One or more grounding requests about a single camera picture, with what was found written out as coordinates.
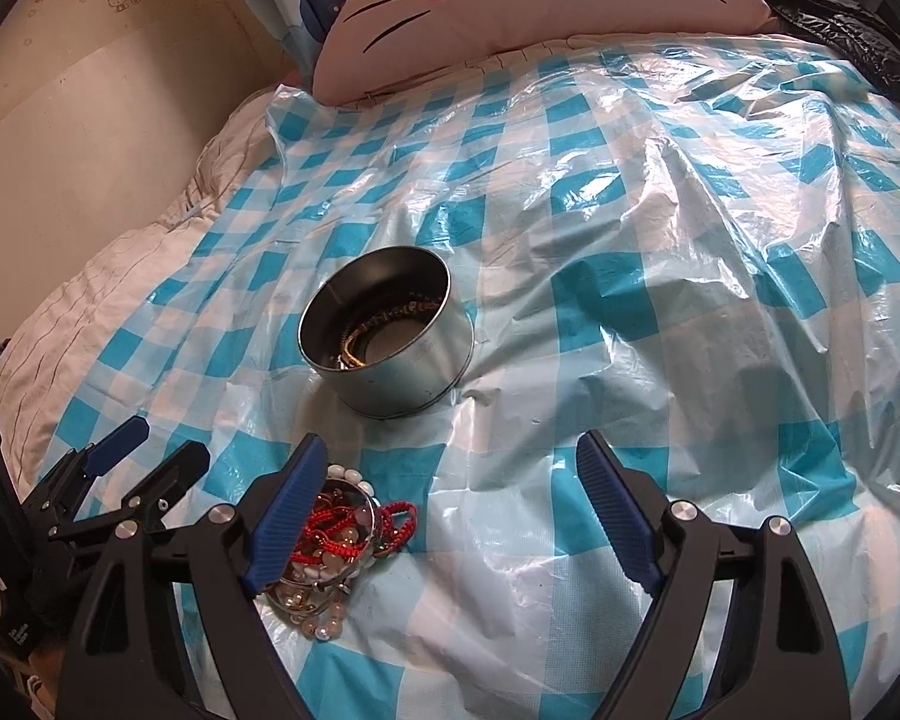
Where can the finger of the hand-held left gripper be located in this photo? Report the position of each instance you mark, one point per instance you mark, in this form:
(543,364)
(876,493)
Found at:
(116,441)
(169,480)

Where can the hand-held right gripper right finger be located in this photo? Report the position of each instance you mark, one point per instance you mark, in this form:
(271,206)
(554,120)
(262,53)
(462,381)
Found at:
(619,517)

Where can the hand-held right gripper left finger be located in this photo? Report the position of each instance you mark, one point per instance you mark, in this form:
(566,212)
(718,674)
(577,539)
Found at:
(285,517)

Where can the silver bangle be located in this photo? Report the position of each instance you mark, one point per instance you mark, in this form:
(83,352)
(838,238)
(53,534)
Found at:
(376,532)

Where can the round metal tin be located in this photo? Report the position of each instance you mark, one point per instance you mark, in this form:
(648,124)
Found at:
(412,375)

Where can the white quilt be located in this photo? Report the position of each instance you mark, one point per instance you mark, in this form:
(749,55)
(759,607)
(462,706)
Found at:
(82,300)

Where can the blue checked plastic sheet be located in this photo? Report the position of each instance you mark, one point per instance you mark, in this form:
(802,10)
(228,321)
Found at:
(570,240)

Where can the pink cat face pillow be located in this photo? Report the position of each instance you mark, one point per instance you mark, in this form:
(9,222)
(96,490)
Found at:
(570,7)

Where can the black shiny jacket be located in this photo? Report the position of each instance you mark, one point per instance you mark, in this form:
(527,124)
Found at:
(840,30)

